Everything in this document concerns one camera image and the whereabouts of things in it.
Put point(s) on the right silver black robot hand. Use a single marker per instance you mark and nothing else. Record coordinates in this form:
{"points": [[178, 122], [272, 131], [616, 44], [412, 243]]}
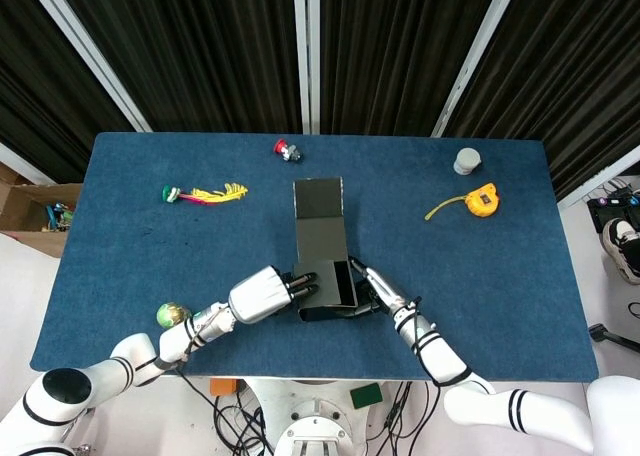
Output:
{"points": [[387, 293]]}

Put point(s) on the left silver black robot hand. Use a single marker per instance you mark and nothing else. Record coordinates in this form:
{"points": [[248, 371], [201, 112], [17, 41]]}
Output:
{"points": [[260, 296]]}

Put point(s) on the black foldable cardboard box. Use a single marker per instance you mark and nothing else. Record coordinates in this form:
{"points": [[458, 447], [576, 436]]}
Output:
{"points": [[320, 226]]}

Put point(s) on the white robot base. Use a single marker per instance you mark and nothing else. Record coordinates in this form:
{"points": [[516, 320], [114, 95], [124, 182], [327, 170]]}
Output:
{"points": [[310, 426]]}

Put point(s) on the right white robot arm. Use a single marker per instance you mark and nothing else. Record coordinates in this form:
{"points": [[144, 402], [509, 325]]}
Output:
{"points": [[440, 356]]}

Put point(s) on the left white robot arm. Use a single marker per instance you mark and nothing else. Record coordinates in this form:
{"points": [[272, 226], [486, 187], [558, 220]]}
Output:
{"points": [[170, 341]]}

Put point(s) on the black foot pedal controller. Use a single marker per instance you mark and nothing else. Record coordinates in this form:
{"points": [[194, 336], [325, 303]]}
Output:
{"points": [[605, 211]]}

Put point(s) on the brown cardboard box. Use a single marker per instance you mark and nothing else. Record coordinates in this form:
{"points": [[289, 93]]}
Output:
{"points": [[20, 201]]}

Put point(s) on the green painted ornament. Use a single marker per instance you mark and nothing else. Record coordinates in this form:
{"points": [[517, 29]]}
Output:
{"points": [[170, 313]]}

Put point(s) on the orange block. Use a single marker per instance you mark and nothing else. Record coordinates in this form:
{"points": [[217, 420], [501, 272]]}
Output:
{"points": [[223, 387]]}

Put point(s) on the green block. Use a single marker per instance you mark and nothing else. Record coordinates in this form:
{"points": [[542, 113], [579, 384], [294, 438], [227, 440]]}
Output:
{"points": [[366, 396]]}

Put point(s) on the yellow tape measure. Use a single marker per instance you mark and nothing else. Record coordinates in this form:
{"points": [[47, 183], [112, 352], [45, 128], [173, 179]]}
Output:
{"points": [[482, 203]]}

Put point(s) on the green yellow feather shuttlecock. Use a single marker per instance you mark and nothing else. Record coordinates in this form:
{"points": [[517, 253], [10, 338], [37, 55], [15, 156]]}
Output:
{"points": [[170, 194]]}

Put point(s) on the blue table cloth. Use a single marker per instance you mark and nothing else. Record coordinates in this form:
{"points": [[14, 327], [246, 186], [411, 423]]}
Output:
{"points": [[125, 276]]}

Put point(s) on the red small figurine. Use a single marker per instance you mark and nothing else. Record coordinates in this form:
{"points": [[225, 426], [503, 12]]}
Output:
{"points": [[281, 147]]}

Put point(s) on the small white jar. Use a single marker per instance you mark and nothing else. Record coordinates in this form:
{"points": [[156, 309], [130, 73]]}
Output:
{"points": [[467, 161]]}

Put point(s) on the black floor stand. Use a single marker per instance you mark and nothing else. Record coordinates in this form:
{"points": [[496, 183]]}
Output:
{"points": [[600, 332]]}

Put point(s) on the colourful toy pile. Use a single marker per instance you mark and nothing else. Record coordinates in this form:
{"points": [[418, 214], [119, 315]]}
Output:
{"points": [[57, 216]]}

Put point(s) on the white black sneaker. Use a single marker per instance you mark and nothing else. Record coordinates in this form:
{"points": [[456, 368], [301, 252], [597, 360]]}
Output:
{"points": [[622, 251]]}

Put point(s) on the black pleated curtain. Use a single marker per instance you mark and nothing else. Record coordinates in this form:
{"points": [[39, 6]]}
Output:
{"points": [[575, 76], [390, 51], [200, 51], [40, 76]]}

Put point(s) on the white frame post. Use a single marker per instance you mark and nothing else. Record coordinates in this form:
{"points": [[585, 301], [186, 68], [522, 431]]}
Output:
{"points": [[600, 176], [25, 165], [475, 56], [90, 56], [306, 51]]}

